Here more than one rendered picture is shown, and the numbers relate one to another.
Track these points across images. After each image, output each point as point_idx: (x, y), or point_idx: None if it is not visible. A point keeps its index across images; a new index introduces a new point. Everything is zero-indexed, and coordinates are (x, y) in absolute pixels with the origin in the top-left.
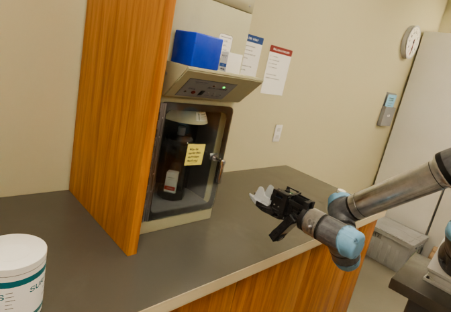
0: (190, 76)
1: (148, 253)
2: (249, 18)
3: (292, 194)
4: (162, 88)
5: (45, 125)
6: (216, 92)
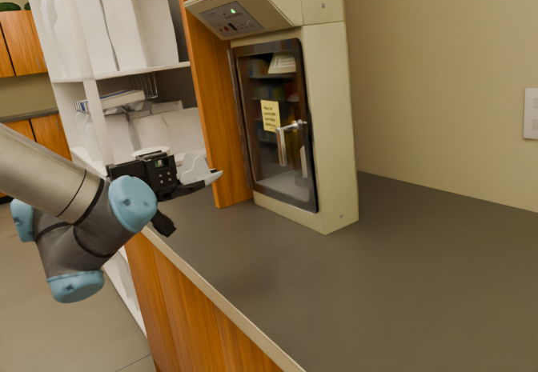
0: (194, 11)
1: (220, 213)
2: None
3: (137, 158)
4: None
5: None
6: (240, 20)
